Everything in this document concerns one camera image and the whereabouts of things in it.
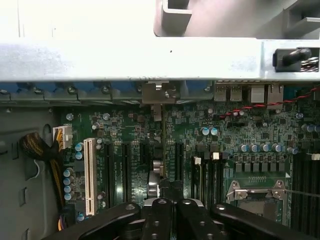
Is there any CPU socket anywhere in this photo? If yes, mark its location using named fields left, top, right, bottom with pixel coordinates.
left=225, top=179, right=293, bottom=223

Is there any short black expansion slot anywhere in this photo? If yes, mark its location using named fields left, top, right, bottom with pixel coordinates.
left=139, top=142, right=149, bottom=167

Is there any white expansion slot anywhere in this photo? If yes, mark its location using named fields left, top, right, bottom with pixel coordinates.
left=83, top=137, right=98, bottom=217

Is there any green motherboard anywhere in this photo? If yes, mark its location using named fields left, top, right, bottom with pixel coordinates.
left=58, top=82, right=320, bottom=226

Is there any thin locking lever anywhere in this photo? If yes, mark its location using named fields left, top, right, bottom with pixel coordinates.
left=281, top=189, right=320, bottom=199

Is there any grey power supply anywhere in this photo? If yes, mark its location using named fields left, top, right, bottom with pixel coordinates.
left=0, top=106, right=62, bottom=240

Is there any black yellow power cable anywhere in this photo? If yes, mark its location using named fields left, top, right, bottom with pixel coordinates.
left=19, top=124, right=74, bottom=233

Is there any red black thin wire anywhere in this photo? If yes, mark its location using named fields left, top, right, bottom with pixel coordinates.
left=216, top=86, right=320, bottom=119

